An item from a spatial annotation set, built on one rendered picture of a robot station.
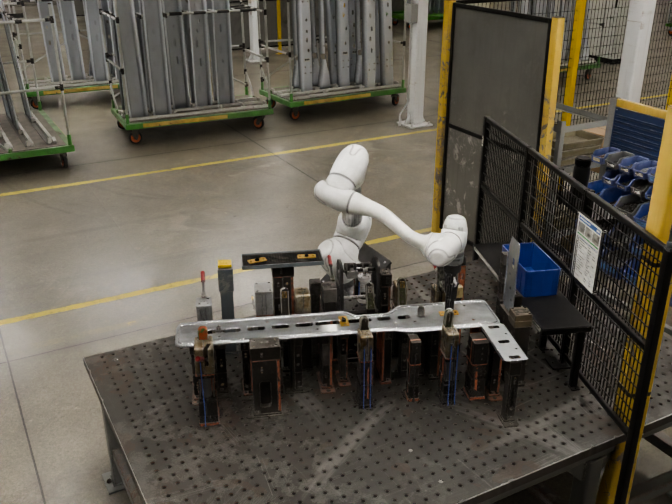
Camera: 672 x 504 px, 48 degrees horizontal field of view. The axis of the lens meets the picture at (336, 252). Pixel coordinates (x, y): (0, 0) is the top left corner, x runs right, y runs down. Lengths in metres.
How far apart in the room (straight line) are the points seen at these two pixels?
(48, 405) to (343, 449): 2.22
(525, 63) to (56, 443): 3.77
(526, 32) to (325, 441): 3.32
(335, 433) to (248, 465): 0.38
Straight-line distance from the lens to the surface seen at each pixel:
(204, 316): 3.32
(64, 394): 4.81
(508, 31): 5.55
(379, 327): 3.21
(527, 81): 5.42
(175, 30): 10.02
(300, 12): 10.77
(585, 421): 3.32
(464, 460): 3.02
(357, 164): 3.34
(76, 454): 4.33
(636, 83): 7.52
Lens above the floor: 2.60
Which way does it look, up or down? 24 degrees down
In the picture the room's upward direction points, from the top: straight up
